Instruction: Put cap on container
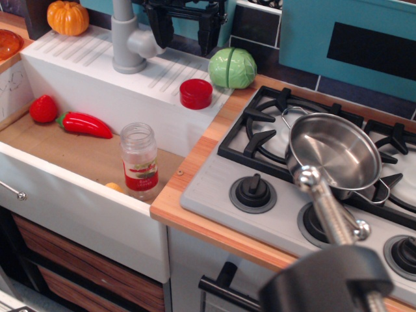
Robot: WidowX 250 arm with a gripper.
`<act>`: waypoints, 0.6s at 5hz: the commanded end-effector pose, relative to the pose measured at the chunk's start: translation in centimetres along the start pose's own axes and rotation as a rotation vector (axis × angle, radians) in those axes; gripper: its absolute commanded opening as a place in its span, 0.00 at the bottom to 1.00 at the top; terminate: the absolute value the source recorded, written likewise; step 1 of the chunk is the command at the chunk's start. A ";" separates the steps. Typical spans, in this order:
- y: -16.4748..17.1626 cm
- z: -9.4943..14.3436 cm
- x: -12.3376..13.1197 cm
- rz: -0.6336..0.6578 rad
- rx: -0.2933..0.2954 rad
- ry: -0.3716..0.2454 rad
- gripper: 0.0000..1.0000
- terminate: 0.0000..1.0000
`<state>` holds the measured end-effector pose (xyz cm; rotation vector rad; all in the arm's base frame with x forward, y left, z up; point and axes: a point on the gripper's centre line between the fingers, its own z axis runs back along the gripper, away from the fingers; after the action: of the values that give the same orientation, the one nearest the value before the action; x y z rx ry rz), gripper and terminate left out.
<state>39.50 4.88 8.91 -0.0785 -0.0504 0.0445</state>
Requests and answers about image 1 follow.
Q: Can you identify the orange translucent bowl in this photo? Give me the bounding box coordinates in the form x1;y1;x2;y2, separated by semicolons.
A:
0;29;24;60

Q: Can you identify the wooden drawer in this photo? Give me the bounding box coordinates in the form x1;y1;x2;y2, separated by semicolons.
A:
38;265;128;312
12;214;165;311

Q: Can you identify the right black stove knob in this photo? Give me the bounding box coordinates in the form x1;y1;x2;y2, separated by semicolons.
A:
383;235;415;282

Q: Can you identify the black stove grate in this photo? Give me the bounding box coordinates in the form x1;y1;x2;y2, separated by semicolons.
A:
218;86;415;229

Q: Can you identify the upper wooden drawer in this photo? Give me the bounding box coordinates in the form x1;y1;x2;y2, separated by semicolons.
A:
12;214;165;311

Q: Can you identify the orange toy pumpkin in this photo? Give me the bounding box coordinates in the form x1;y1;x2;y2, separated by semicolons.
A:
47;1;90;36

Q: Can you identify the green toy cabbage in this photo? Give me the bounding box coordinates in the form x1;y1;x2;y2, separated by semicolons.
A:
208;47;257;89

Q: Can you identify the left black stove knob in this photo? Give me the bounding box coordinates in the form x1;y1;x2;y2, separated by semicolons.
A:
229;174;278;215

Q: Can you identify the small steel pot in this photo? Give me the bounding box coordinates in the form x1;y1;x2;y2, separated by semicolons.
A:
281;107;391;205

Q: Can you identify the black stove knob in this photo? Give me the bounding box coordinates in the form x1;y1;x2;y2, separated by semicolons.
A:
383;235;415;282
297;202;330;249
229;174;278;215

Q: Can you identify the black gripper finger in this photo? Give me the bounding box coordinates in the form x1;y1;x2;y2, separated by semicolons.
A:
146;5;174;49
198;14;219;55

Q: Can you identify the lower wooden drawer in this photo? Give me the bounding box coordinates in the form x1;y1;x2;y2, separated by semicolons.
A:
38;265;128;312

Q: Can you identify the red round cap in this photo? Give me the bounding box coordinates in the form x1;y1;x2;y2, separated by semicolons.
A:
179;79;213;110

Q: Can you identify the grey toy faucet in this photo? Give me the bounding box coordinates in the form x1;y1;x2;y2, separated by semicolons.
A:
111;0;166;74

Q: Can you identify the clear plastic spice jar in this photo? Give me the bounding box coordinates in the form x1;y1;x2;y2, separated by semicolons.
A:
120;123;159;202

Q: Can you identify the black oven door handle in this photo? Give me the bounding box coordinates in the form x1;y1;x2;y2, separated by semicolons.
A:
198;261;261;311

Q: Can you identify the teal toy microwave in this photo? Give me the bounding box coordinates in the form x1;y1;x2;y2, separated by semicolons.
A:
279;1;415;101

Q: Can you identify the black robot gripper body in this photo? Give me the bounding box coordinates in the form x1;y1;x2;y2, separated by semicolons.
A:
141;0;228;20

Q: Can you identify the white toy sink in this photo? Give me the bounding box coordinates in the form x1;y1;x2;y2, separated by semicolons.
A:
1;26;231;283

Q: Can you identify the red toy strawberry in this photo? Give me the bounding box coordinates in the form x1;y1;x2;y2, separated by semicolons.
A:
29;95;58;123

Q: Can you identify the middle black stove knob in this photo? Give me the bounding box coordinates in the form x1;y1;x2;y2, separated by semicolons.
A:
297;202;330;249

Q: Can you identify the silver towel rail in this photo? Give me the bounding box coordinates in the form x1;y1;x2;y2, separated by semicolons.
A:
0;181;27;201

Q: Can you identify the black clamp with metal rod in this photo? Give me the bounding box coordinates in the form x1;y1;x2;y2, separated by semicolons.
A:
259;166;393;311

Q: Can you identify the red toy chili pepper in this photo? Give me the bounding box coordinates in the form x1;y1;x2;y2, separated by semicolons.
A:
55;112;112;139

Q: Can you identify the yellow toy food piece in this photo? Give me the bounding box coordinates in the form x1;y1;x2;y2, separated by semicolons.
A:
105;182;125;194

